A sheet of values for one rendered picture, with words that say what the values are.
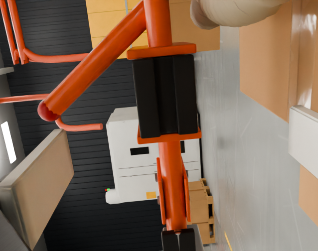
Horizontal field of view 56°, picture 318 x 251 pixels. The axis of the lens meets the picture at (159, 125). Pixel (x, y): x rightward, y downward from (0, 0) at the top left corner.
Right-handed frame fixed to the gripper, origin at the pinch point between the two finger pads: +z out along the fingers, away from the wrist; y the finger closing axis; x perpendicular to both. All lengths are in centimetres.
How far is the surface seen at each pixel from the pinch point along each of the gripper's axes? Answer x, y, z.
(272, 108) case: -3.9, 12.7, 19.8
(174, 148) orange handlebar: -4.4, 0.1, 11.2
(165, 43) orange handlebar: 5.2, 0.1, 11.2
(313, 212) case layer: -62, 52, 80
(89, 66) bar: 3.8, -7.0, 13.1
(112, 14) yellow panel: 57, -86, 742
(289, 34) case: 4.8, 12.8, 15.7
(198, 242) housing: -17.2, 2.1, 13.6
